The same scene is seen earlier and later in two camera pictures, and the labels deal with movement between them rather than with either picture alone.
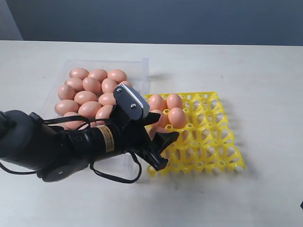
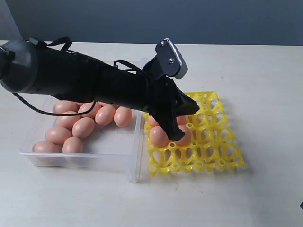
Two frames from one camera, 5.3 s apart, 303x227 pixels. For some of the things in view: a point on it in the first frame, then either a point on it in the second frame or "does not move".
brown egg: (103, 112) does not move
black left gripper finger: (162, 139) to (173, 132)
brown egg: (89, 109) does not move
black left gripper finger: (151, 118) to (189, 106)
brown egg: (64, 106) does not move
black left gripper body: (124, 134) to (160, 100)
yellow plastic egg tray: (206, 143) does not move
